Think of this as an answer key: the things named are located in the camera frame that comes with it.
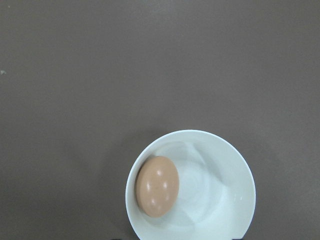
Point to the white ceramic bowl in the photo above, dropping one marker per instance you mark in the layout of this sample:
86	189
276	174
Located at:
217	193

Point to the brown egg from bowl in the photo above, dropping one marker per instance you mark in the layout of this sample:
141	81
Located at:
157	186

